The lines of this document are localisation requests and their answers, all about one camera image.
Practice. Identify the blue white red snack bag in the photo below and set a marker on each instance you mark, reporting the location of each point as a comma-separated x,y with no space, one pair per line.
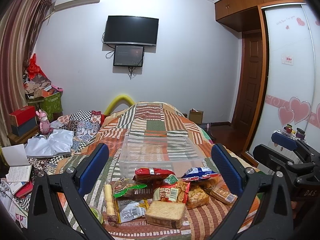
198,174

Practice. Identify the white sliding wardrobe door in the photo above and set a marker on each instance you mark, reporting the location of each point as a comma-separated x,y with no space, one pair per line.
292,93

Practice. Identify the small black wall monitor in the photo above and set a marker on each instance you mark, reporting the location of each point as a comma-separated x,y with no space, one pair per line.
128,56

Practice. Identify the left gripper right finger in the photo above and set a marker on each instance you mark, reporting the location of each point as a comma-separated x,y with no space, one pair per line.
273,219

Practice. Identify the small green sachet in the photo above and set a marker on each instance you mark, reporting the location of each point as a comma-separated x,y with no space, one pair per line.
171,179

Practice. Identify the checkered patchwork blanket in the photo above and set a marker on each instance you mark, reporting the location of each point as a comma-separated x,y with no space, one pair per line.
84,124

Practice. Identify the open white notebook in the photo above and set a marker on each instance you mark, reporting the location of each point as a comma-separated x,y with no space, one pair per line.
19,166

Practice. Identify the red plastic bag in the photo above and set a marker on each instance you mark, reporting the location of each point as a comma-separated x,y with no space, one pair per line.
33,69

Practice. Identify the brown wooden door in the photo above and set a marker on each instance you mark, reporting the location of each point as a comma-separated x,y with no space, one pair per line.
249,85

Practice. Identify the clear bag fried crisps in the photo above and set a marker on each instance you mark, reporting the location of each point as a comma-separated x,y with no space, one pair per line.
196,197

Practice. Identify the pink rabbit plush toy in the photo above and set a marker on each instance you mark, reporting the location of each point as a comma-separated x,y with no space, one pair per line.
44,125

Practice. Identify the green jelly cup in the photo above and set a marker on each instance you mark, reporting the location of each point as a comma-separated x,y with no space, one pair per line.
97,214

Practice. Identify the striped pink beige curtain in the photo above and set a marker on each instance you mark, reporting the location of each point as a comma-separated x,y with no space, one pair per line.
20,27

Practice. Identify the green edged snack bag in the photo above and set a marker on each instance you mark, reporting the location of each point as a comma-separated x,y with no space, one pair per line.
126,187

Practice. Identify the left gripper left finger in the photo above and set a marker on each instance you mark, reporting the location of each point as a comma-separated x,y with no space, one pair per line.
46,217

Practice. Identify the red gift box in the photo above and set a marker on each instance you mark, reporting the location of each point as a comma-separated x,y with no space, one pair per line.
22,115

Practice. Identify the red long snack bag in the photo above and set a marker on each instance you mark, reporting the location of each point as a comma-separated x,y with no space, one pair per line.
148,175

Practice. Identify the green storage box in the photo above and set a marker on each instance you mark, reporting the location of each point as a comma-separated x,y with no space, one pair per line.
52,105

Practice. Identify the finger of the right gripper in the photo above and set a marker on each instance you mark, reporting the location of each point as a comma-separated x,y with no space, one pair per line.
284,141
269,157

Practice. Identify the red barcode nugget snack bag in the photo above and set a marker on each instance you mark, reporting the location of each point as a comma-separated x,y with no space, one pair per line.
174,193

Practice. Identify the brown cardboard box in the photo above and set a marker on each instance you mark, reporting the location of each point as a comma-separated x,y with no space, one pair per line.
196,116

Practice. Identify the clear plastic storage bin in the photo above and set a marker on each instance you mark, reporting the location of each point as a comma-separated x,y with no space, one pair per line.
171,153

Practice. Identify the large black wall television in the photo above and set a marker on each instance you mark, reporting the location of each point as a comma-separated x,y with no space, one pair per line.
131,30

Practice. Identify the patchwork striped bed quilt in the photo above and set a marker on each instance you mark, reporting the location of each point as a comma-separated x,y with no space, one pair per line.
151,134

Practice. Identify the yellow purple wafer stick pack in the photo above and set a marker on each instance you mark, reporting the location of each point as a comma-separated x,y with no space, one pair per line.
110,209

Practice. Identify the white plastic bag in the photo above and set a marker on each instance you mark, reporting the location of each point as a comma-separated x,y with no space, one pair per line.
59,141

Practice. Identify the dark blue box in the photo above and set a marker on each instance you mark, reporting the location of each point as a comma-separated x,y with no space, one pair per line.
24,128

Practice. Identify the cracker pack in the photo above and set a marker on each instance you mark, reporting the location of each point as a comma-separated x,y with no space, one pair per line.
217,188

